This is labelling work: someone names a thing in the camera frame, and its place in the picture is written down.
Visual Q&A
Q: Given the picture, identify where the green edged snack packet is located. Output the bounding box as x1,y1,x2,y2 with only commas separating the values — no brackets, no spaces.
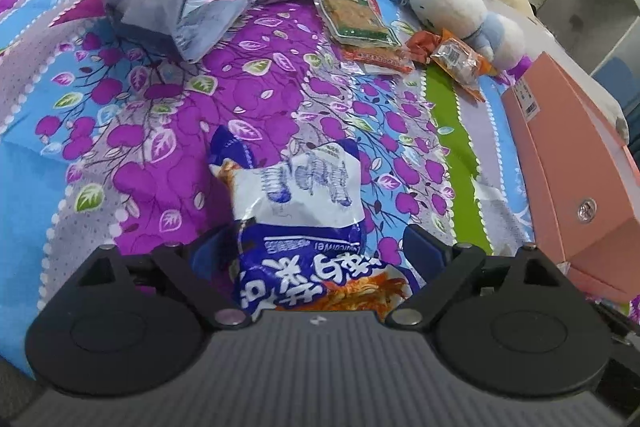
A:
309,0,403,48

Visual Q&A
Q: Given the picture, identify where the blue chair back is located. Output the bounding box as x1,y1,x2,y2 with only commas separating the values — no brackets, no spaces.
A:
592,59,640,118

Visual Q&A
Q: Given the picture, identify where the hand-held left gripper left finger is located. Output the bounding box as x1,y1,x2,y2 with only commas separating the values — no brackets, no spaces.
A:
77,224,251,328

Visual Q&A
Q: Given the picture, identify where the purple floral bed sheet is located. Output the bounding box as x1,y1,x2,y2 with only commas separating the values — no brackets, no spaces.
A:
0,0,640,358

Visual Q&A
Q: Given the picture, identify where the pink cardboard box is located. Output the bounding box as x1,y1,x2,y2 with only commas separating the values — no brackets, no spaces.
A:
501,52,640,305

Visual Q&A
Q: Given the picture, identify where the blue and white snack bag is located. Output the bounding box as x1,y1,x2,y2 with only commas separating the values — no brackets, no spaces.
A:
209,124,413,313

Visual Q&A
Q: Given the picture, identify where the red orange flat snack packet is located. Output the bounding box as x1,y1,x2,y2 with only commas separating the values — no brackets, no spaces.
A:
341,44,416,75

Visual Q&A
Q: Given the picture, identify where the clear orange snack packet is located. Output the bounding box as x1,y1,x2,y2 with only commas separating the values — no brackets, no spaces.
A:
430,38,493,102

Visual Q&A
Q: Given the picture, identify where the white and blue plush toy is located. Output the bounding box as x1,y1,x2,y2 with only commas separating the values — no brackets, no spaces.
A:
380,0,526,70

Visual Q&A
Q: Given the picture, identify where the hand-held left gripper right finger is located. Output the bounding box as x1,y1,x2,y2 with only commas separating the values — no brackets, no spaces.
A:
385,223,566,328

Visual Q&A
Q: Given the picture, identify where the small orange snack packet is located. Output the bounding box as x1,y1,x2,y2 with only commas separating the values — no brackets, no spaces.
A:
405,29,443,65

